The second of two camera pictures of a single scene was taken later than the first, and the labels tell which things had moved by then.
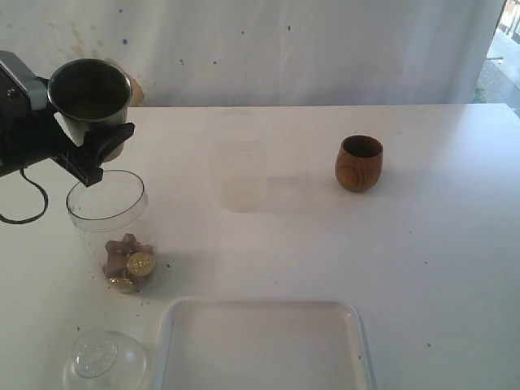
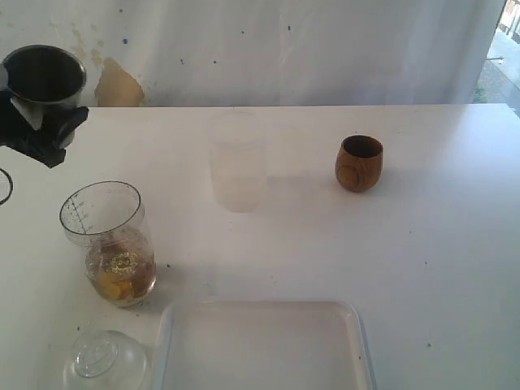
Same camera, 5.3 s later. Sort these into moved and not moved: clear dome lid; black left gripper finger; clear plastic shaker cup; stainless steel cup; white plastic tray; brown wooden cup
Moved: stainless steel cup; clear plastic shaker cup; black left gripper finger
Not moved: clear dome lid; white plastic tray; brown wooden cup
